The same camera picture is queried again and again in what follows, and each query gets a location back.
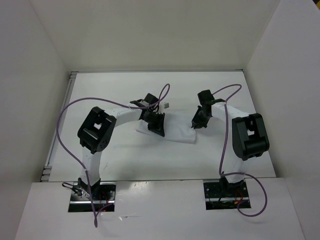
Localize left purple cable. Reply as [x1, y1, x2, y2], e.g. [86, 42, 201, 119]
[55, 83, 172, 229]

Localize white skirt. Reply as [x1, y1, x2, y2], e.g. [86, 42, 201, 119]
[135, 110, 197, 144]

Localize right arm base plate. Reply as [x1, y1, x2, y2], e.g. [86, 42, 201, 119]
[203, 179, 251, 211]

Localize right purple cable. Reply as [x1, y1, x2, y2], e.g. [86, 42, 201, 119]
[213, 84, 268, 216]

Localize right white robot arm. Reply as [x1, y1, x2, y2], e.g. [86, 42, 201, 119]
[191, 89, 270, 197]

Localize purple cable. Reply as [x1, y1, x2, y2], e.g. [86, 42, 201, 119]
[55, 83, 172, 229]
[213, 84, 268, 216]

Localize aluminium table frame rail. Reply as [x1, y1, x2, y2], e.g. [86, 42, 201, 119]
[41, 70, 76, 182]

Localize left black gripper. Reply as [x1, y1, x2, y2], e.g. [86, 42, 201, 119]
[142, 112, 165, 137]

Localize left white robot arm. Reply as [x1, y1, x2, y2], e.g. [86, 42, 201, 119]
[77, 93, 165, 200]

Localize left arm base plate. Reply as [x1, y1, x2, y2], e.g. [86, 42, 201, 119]
[62, 182, 116, 213]

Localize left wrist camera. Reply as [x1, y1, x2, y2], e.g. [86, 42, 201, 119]
[159, 102, 170, 111]

